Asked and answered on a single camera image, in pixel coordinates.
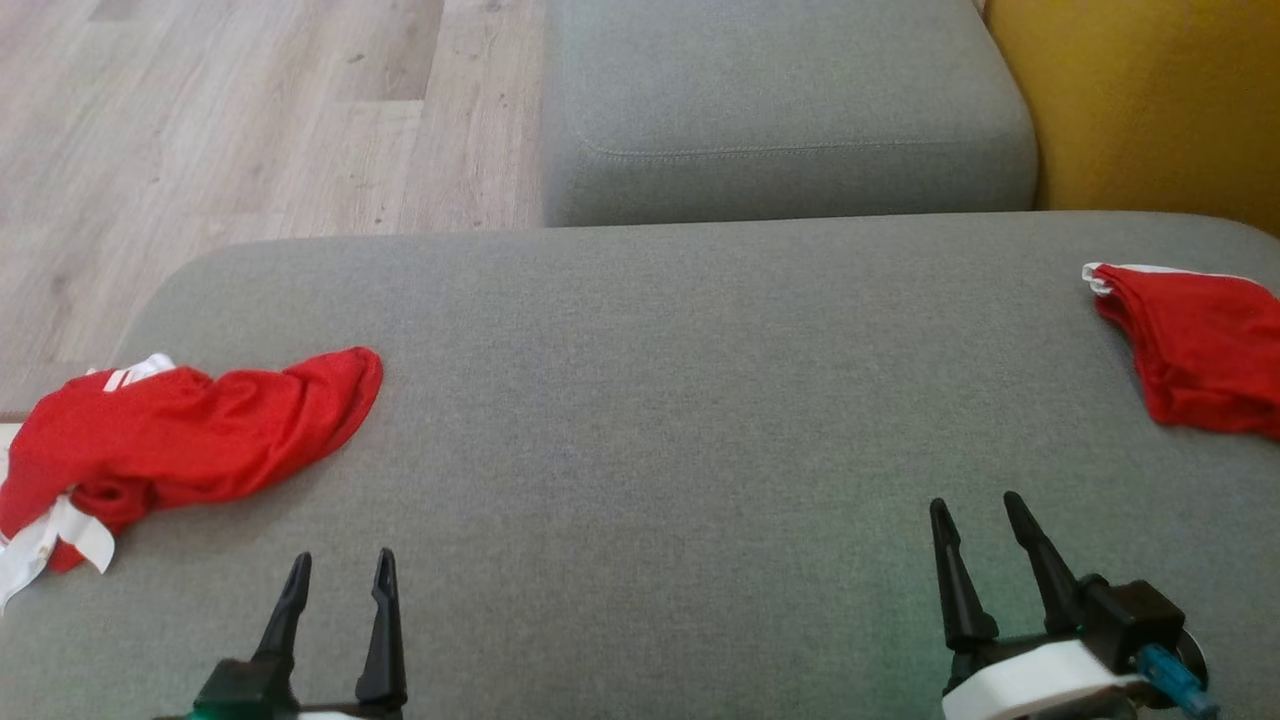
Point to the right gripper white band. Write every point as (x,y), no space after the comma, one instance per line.
(1030,685)

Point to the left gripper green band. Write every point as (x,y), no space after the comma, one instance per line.
(250,690)

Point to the red shirt with white trim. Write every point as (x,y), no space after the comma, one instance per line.
(200,430)

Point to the red shorts with white stripes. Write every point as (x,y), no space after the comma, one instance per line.
(1200,350)

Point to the large grey sofa chaise cushion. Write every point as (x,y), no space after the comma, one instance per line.
(650,400)

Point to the yellow sofa backrest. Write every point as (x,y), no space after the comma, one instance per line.
(1150,100)

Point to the grey sofa seat cushion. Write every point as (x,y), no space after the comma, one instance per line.
(780,90)

